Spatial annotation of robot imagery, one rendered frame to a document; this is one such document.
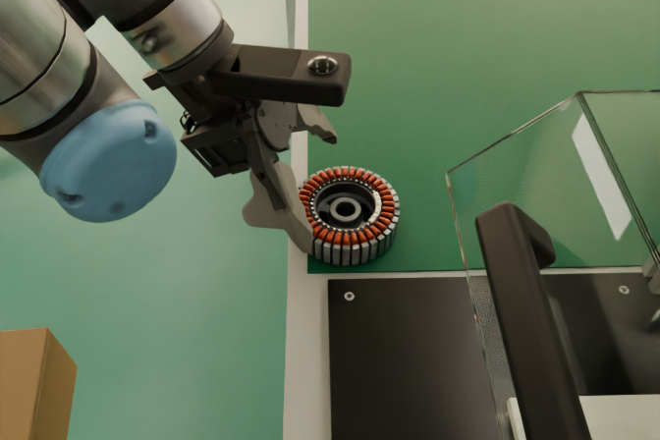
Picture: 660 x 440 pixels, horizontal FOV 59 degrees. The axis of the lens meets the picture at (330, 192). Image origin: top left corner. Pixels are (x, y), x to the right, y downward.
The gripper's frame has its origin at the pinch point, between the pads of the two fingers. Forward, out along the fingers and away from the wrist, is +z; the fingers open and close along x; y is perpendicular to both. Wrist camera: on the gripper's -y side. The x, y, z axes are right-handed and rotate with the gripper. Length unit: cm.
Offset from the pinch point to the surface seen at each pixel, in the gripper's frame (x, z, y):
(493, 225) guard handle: 23.0, -17.2, -22.3
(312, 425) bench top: 21.5, 5.5, 0.4
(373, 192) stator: -1.7, 3.1, -3.2
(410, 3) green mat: -45.3, 6.5, -1.7
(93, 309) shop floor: -21, 38, 93
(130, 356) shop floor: -12, 45, 82
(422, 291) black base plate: 8.2, 7.6, -7.6
